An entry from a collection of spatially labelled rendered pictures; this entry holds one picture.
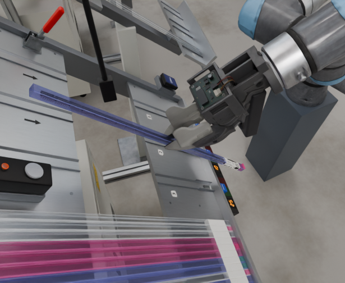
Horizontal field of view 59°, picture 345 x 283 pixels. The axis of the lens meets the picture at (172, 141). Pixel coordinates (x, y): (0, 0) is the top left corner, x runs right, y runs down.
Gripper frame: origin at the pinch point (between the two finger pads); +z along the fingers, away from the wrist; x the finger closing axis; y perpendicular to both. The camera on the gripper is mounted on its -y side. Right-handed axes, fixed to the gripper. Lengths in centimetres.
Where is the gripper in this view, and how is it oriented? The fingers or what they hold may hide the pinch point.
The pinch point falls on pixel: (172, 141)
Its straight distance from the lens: 53.8
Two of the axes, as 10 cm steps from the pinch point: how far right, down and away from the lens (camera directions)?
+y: -5.2, -3.4, -7.8
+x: 2.8, 8.0, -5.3
